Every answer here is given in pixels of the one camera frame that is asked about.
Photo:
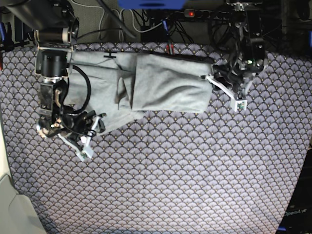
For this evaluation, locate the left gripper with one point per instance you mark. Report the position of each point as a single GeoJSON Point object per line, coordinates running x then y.
{"type": "Point", "coordinates": [234, 83]}

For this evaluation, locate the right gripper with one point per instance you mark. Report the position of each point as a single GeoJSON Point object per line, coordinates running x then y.
{"type": "Point", "coordinates": [75, 131]}

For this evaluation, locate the light grey T-shirt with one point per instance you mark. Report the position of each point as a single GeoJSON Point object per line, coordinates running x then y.
{"type": "Point", "coordinates": [126, 85]}

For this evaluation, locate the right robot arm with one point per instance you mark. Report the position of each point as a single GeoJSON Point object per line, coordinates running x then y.
{"type": "Point", "coordinates": [56, 33]}

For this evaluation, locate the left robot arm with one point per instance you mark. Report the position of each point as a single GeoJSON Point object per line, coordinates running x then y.
{"type": "Point", "coordinates": [235, 29]}

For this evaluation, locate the red table clamp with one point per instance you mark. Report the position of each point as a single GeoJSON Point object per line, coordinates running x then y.
{"type": "Point", "coordinates": [170, 49]}

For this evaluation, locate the black power strip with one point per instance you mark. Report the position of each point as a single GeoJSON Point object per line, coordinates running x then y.
{"type": "Point", "coordinates": [191, 15]}

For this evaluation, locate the black power adapter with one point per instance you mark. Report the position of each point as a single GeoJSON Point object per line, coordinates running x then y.
{"type": "Point", "coordinates": [156, 35]}

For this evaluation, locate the fan-patterned table cloth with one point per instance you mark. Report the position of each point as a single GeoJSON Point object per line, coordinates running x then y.
{"type": "Point", "coordinates": [219, 172]}

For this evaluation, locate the white plastic bin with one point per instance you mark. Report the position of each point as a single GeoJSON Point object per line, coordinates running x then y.
{"type": "Point", "coordinates": [17, 214]}

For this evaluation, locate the black box left background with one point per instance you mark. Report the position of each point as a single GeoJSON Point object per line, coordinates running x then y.
{"type": "Point", "coordinates": [23, 32]}

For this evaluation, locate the blue box overhead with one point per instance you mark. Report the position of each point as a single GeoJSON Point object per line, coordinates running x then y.
{"type": "Point", "coordinates": [151, 4]}

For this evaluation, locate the black OpenArm box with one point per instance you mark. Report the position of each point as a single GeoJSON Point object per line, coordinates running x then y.
{"type": "Point", "coordinates": [298, 216]}

